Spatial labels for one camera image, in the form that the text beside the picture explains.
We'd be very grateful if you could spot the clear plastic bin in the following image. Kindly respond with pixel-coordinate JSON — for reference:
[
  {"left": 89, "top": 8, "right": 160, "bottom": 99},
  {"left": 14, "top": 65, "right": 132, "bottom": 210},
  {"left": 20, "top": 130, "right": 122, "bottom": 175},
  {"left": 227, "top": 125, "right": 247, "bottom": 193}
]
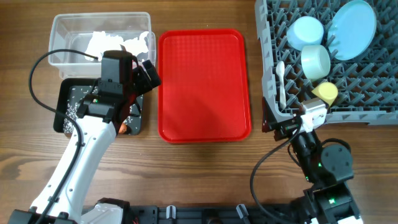
[{"left": 48, "top": 12, "right": 156, "bottom": 79}]

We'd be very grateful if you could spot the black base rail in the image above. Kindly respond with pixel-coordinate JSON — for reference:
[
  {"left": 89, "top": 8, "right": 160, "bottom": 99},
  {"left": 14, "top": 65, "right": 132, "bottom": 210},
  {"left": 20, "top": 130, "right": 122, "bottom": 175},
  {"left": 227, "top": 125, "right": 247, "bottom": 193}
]
[{"left": 124, "top": 203, "right": 312, "bottom": 224}]

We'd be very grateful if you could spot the green bowl with rice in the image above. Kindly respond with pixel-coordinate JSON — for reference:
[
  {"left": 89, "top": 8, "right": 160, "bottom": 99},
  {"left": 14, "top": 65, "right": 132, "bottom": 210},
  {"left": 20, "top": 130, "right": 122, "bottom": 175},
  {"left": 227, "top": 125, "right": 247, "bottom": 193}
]
[{"left": 301, "top": 45, "right": 331, "bottom": 82}]

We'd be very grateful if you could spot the light blue plate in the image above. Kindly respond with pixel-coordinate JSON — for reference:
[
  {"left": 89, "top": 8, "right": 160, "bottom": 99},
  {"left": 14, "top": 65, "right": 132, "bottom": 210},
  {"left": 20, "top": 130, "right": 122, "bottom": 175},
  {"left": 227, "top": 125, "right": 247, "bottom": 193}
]
[{"left": 327, "top": 0, "right": 377, "bottom": 60}]

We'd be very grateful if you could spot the yellow plastic cup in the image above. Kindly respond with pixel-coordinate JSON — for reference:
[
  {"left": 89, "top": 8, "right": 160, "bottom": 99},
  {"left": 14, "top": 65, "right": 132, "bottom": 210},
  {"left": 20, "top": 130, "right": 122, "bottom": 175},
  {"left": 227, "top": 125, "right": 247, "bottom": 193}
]
[{"left": 312, "top": 82, "right": 338, "bottom": 107}]

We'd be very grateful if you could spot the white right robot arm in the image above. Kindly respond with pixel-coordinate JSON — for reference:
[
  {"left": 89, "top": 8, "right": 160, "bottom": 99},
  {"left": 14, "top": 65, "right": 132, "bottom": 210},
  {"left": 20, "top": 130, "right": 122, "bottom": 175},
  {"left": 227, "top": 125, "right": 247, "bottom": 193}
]
[{"left": 259, "top": 98, "right": 363, "bottom": 223}]

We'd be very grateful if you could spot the orange carrot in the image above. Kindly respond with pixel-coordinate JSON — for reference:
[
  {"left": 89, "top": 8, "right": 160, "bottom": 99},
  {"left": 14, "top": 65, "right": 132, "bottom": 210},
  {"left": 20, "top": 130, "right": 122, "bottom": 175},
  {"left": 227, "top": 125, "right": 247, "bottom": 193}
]
[{"left": 118, "top": 123, "right": 128, "bottom": 134}]

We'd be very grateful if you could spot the white plastic spoon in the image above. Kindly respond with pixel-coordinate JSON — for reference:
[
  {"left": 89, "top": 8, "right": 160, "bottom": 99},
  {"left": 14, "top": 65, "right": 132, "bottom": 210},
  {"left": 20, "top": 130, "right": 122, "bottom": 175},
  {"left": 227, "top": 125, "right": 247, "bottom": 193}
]
[{"left": 275, "top": 61, "right": 287, "bottom": 110}]

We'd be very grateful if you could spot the black plastic bin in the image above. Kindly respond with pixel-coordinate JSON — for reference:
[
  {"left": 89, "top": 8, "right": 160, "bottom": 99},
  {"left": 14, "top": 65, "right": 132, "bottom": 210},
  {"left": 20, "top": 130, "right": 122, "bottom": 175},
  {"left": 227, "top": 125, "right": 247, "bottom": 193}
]
[{"left": 53, "top": 78, "right": 144, "bottom": 136}]

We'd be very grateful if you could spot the white tissue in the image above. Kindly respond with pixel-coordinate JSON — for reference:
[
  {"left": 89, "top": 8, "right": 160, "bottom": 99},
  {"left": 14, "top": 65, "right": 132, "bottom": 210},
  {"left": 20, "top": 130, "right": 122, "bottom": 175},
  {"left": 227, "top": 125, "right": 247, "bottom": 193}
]
[{"left": 85, "top": 31, "right": 149, "bottom": 61}]

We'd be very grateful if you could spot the light blue bowl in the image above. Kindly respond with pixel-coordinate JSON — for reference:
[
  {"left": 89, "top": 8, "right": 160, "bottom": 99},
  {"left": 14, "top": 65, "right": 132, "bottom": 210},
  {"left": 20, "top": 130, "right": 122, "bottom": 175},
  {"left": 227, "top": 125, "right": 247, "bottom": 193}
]
[{"left": 286, "top": 16, "right": 324, "bottom": 51}]

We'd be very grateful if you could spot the red plastic tray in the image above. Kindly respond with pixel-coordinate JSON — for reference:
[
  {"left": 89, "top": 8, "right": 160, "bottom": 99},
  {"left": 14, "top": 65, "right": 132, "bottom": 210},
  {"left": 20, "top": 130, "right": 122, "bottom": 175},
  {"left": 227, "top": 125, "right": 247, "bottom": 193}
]
[{"left": 158, "top": 29, "right": 252, "bottom": 143}]

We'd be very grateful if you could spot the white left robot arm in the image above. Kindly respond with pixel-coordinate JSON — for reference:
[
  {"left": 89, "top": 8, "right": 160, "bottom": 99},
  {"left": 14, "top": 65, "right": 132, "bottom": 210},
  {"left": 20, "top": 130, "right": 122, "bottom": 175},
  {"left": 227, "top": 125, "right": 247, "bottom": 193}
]
[{"left": 9, "top": 50, "right": 161, "bottom": 223}]

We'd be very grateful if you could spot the grey dishwasher rack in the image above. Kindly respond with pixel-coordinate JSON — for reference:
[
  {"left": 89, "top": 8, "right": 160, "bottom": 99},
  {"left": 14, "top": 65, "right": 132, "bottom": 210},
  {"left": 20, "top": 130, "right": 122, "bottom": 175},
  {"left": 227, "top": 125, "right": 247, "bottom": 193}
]
[{"left": 254, "top": 0, "right": 397, "bottom": 125}]

